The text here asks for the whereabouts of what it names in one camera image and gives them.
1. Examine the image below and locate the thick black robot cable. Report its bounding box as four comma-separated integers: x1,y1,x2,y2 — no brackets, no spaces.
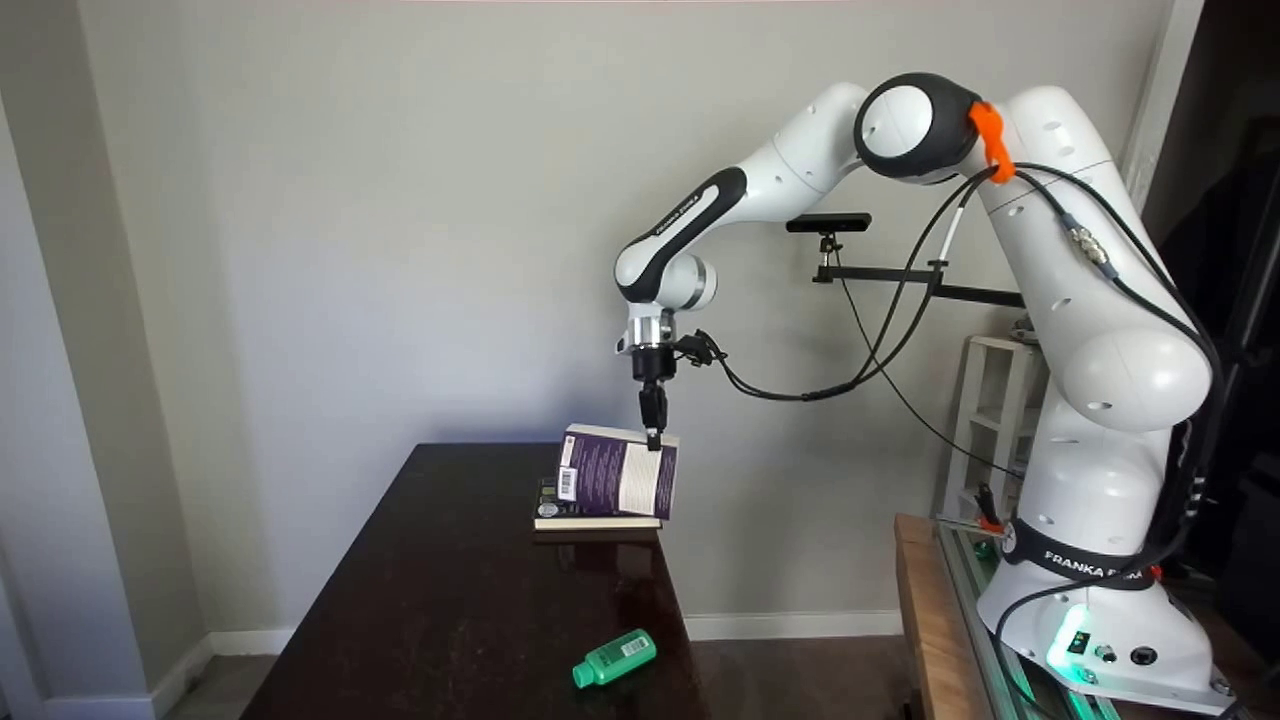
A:
717,162,1072,406

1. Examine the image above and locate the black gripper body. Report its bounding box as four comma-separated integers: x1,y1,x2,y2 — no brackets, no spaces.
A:
625,336,685,391

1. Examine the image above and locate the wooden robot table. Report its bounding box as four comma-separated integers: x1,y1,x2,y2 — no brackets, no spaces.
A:
894,514,1001,720

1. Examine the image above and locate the black stereo camera bar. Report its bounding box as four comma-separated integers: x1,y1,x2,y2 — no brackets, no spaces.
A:
784,209,878,241

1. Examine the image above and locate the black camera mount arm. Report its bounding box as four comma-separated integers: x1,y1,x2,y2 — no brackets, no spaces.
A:
808,234,1033,314

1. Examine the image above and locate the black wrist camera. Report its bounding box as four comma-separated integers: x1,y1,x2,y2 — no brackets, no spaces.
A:
670,329,734,373

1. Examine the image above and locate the white shelf unit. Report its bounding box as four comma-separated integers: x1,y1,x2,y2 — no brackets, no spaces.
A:
936,333,1052,531

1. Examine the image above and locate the thin black camera cable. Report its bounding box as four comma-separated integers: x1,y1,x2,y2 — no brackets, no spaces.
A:
829,236,1033,483

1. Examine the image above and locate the green plastic bottle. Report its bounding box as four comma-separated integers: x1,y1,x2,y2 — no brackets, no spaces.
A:
570,623,663,693

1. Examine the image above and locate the book with portrait cover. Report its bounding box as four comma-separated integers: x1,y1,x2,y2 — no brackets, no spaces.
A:
547,422,685,525

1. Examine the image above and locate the orange cable clip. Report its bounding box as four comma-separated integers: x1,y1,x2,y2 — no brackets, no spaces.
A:
964,96,1022,188

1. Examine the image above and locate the dark wooden dresser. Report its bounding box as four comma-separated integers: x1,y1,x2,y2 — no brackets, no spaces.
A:
238,441,712,720

